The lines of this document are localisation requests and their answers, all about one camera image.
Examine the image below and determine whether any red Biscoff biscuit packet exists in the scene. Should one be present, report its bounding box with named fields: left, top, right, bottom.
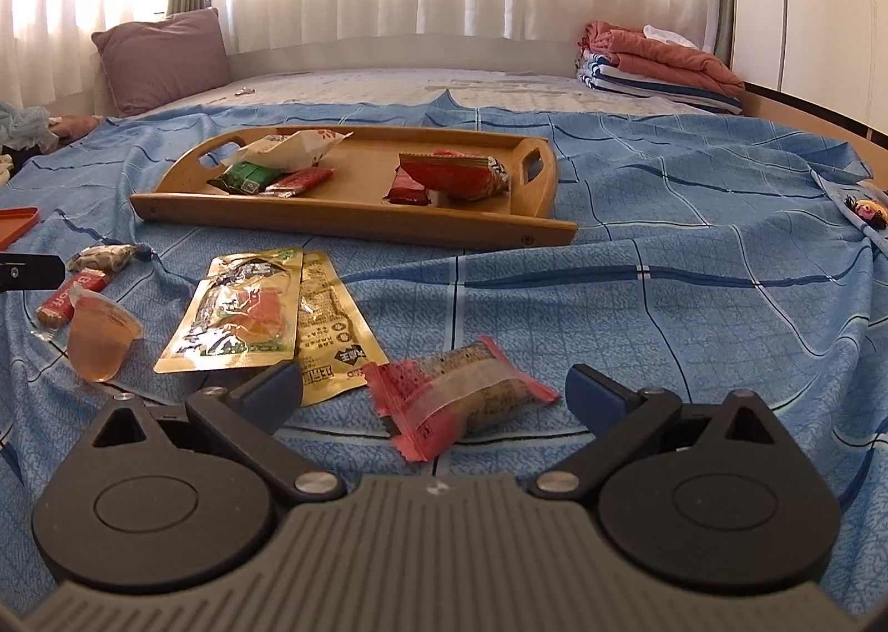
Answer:
left=36, top=269, right=110, bottom=331

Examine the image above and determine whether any white egg cake packet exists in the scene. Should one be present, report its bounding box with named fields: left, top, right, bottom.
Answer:
left=224, top=129, right=349, bottom=172

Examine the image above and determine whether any orange plastic lid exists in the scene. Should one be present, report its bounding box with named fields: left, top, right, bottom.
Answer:
left=0, top=207, right=39, bottom=252

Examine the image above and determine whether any beige snack bar packet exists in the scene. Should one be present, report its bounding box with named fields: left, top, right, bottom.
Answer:
left=66, top=244, right=142, bottom=274

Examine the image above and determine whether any orange jelly cup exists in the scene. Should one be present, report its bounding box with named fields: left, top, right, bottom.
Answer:
left=68, top=285, right=143, bottom=382

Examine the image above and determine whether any gold jelly snack pouch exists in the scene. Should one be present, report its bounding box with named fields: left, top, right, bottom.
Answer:
left=154, top=247, right=304, bottom=373

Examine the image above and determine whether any yellow snack pouch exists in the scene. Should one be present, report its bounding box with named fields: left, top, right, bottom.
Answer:
left=295, top=252, right=389, bottom=407

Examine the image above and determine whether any teal crumpled cloth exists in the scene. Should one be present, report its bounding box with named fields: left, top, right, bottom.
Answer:
left=0, top=102, right=54, bottom=151

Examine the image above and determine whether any pink wrapped cake packet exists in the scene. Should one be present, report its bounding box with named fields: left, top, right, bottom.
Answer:
left=361, top=336, right=558, bottom=464

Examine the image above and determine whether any pink wafer snack packet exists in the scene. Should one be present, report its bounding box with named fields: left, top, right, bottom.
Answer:
left=260, top=166, right=334, bottom=198

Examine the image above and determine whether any green snack packet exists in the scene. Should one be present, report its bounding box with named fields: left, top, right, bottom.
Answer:
left=208, top=161, right=283, bottom=196

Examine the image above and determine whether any purple pillow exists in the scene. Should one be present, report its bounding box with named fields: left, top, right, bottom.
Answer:
left=92, top=8, right=232, bottom=117

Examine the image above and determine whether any wooden serving tray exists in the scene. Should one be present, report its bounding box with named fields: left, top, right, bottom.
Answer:
left=131, top=125, right=578, bottom=250

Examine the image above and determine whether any dark red snack packet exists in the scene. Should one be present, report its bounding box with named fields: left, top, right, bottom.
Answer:
left=384, top=168, right=431, bottom=207

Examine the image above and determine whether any red nut snack bag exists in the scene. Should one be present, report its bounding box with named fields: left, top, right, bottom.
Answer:
left=399, top=150, right=510, bottom=202

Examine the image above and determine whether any small colourful toy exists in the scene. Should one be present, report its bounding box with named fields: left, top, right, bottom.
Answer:
left=844, top=196, right=888, bottom=231

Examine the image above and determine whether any white quilted mattress pad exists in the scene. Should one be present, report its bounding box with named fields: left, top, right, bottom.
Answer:
left=161, top=68, right=695, bottom=117

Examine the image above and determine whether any folded blue striped blanket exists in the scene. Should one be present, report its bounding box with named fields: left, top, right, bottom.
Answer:
left=575, top=52, right=742, bottom=115

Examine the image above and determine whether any folded salmon blanket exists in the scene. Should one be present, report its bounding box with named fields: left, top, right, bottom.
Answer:
left=578, top=21, right=745, bottom=97

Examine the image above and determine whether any white folded cloth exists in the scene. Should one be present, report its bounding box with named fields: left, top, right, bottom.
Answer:
left=643, top=25, right=698, bottom=50

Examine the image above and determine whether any wooden bed frame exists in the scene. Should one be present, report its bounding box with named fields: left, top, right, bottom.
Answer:
left=740, top=82, right=886, bottom=176

